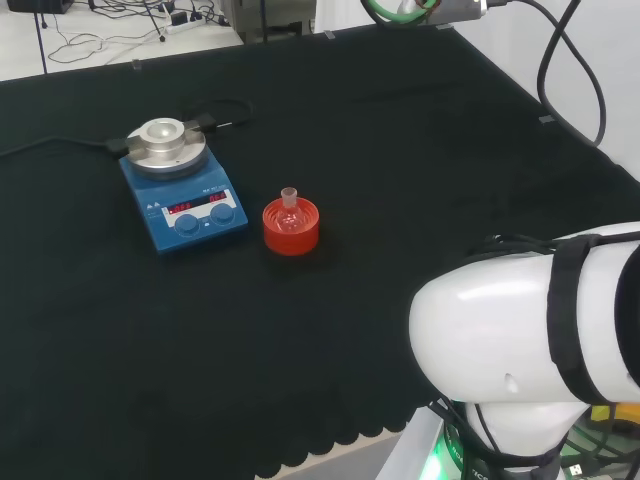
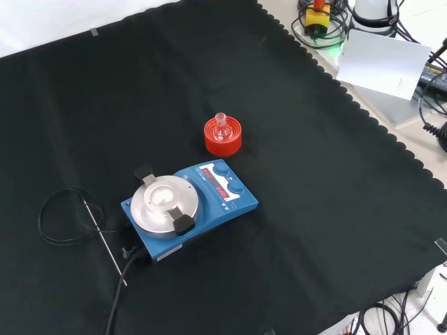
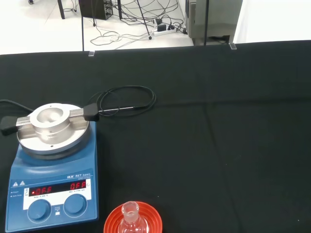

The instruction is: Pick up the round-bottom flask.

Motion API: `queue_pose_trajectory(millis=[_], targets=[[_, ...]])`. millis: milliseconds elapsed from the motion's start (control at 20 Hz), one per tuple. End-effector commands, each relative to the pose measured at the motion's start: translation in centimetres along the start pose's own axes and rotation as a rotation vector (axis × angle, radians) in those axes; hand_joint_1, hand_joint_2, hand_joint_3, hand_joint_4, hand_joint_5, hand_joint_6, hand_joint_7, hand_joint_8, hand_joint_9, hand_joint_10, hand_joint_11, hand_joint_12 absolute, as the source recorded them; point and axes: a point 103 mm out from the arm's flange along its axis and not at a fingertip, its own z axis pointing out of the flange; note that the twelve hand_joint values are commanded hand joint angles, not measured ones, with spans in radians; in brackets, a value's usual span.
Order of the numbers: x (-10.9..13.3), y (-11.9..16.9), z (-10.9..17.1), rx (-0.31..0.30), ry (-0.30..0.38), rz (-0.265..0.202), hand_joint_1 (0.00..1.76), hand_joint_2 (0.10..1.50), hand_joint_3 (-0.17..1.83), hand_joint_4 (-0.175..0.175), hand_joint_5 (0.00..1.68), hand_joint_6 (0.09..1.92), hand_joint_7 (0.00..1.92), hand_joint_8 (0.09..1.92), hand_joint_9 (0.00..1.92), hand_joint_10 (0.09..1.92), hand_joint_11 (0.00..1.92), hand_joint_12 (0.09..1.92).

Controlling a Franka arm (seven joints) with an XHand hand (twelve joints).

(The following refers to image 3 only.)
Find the red ribbed flask stand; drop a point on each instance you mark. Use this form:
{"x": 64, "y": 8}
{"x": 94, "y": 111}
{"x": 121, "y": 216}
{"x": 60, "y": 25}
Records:
{"x": 111, "y": 222}

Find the black bench cloth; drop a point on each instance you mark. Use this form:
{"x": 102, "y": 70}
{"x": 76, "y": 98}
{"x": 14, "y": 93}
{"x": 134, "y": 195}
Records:
{"x": 206, "y": 145}

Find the white power strip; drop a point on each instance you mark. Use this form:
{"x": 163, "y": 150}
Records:
{"x": 166, "y": 31}

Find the clear cloth clip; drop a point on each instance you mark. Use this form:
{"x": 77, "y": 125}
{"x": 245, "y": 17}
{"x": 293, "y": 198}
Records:
{"x": 232, "y": 46}
{"x": 91, "y": 53}

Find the grey cabinet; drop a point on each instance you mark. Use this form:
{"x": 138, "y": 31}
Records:
{"x": 216, "y": 19}

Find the blue-base heater with steel block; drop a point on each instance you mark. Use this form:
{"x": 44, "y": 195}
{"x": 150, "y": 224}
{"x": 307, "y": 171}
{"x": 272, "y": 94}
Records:
{"x": 53, "y": 170}

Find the black computer tower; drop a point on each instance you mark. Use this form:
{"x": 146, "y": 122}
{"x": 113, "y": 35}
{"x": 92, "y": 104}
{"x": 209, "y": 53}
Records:
{"x": 93, "y": 8}

